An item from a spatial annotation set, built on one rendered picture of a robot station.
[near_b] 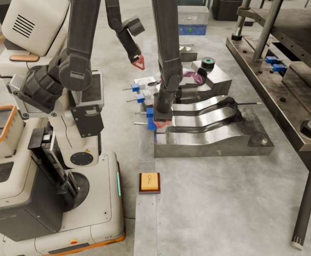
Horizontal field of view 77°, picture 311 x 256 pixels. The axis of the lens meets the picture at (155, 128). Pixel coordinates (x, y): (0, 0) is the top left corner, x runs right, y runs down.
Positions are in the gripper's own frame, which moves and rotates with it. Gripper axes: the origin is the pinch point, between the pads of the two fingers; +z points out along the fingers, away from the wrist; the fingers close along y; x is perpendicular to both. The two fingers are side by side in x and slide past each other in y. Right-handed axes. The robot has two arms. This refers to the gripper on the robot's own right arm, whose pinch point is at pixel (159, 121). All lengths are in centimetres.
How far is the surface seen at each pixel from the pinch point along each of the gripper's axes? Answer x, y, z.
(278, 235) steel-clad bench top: -37, -41, 1
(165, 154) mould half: -3.8, -9.8, 9.9
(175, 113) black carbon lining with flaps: -9.2, 10.3, 7.0
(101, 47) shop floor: 68, 271, 160
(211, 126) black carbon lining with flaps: -23.0, 0.4, 1.7
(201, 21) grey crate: -113, 322, 117
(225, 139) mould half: -25.8, -8.3, -1.7
